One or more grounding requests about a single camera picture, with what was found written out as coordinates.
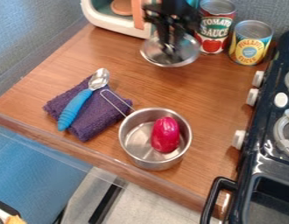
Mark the toy stove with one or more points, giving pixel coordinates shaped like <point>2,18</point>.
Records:
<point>267,140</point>

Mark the purple cloth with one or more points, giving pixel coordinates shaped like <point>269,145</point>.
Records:
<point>94,116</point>

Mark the toy microwave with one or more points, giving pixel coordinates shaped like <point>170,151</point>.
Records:
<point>107,17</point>

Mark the red toy pepper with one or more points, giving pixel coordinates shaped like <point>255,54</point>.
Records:
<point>165,134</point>

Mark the red tomato sauce can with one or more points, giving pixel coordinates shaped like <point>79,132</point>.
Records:
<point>215,32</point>

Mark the yellow pineapple can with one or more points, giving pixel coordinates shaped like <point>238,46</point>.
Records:
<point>250,43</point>

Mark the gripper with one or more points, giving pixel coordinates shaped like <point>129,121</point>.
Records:
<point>173,13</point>

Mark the silver pot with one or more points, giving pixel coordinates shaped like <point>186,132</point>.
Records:
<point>139,143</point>

